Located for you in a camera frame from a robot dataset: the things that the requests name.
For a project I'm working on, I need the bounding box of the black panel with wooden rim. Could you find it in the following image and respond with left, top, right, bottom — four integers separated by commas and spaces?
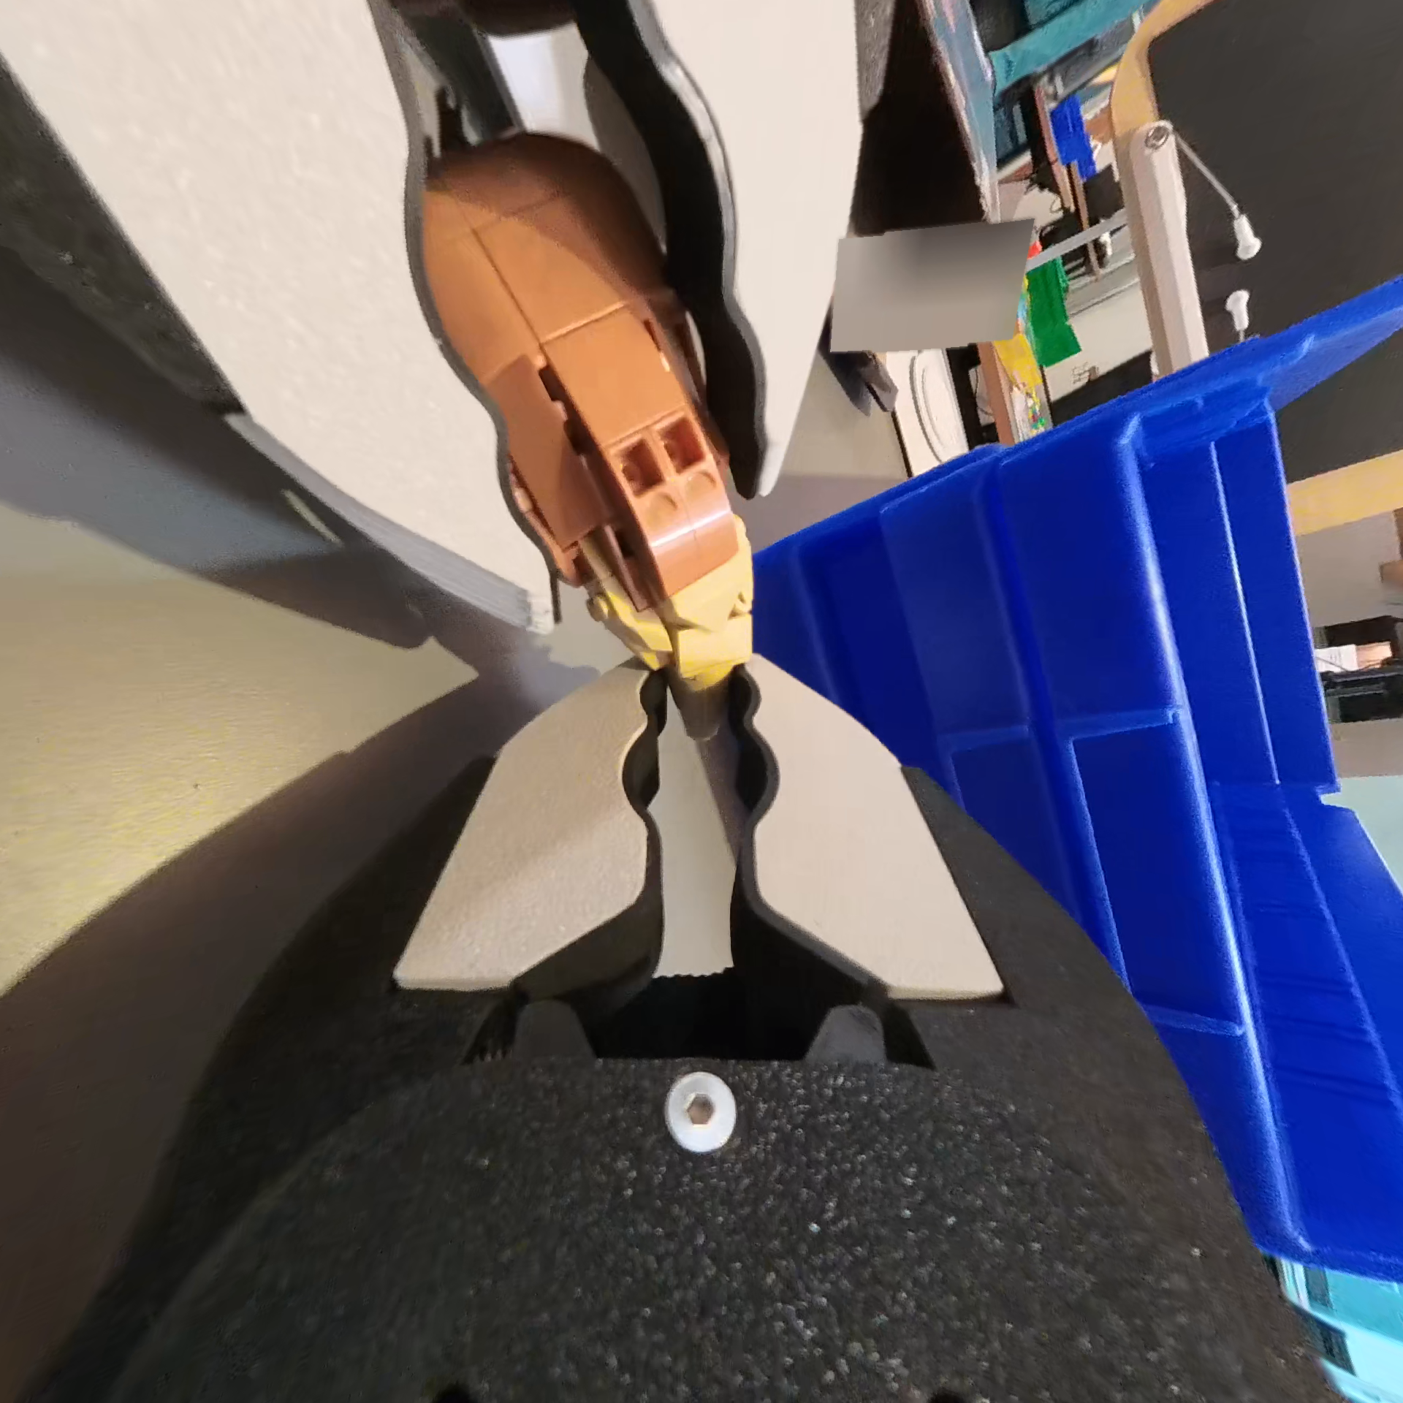
1109, 0, 1403, 538

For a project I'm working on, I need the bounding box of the orange and tan toy segment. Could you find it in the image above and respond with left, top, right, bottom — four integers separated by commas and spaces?
420, 131, 760, 715

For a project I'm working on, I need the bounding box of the blue plastic bin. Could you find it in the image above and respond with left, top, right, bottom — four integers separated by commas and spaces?
752, 281, 1403, 1284

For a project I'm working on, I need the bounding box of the green storage bin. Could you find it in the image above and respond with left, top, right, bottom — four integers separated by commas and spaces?
1025, 258, 1083, 367

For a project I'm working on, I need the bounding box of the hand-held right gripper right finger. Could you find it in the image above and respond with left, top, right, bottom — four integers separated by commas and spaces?
729, 664, 1007, 1004

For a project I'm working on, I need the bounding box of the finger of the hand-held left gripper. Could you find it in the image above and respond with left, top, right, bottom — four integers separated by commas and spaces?
0, 0, 560, 638
569, 0, 870, 502

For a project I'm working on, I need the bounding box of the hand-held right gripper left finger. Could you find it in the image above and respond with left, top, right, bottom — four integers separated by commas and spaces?
393, 664, 667, 999

